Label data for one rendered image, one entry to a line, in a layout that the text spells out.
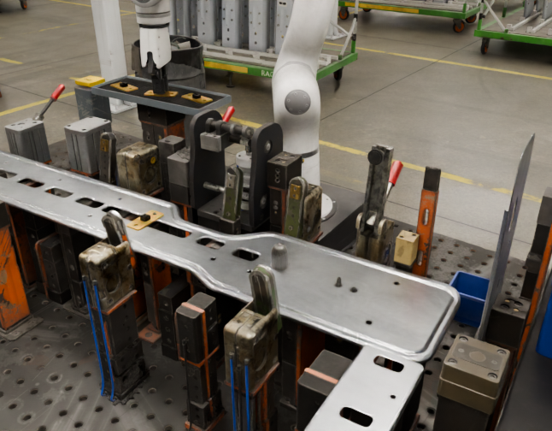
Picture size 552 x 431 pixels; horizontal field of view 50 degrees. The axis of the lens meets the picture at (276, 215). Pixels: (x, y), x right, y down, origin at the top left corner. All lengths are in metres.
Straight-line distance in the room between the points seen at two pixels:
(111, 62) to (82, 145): 3.66
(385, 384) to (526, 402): 0.19
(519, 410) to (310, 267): 0.46
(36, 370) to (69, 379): 0.09
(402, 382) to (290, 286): 0.29
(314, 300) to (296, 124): 0.62
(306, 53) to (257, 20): 4.14
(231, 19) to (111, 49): 1.28
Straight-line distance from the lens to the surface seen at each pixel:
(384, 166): 1.11
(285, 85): 1.49
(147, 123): 1.64
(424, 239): 1.15
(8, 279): 1.51
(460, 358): 0.88
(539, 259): 1.10
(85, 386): 1.38
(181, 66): 4.11
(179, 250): 1.19
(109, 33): 5.16
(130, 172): 1.47
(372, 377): 0.91
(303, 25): 1.52
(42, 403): 1.37
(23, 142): 1.78
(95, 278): 1.14
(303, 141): 1.59
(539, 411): 0.89
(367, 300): 1.06
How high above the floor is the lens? 1.63
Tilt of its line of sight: 29 degrees down
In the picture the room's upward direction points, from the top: straight up
